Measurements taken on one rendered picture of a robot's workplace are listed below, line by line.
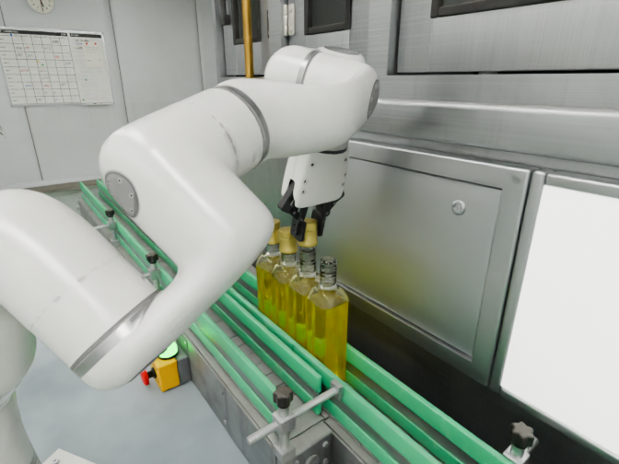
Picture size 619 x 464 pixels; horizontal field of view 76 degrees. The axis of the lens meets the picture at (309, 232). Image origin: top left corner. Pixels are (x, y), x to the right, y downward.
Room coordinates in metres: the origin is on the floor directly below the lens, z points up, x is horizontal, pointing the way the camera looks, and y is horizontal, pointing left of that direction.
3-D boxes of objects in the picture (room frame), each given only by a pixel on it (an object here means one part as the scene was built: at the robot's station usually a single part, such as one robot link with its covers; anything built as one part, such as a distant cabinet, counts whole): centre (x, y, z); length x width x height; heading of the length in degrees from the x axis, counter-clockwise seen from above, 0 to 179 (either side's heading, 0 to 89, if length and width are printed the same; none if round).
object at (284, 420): (0.46, 0.02, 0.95); 0.17 x 0.03 x 0.12; 127
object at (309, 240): (0.65, 0.00, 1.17); 0.04 x 0.04 x 0.04
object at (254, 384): (1.18, 0.57, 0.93); 1.75 x 0.01 x 0.08; 37
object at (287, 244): (0.70, 0.04, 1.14); 0.04 x 0.04 x 0.04
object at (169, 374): (0.76, 0.33, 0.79); 0.07 x 0.07 x 0.07; 37
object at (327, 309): (0.61, -0.03, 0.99); 0.06 x 0.06 x 0.21; 36
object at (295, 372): (1.22, 0.51, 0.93); 1.75 x 0.01 x 0.08; 37
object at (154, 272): (0.91, 0.42, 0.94); 0.07 x 0.04 x 0.13; 127
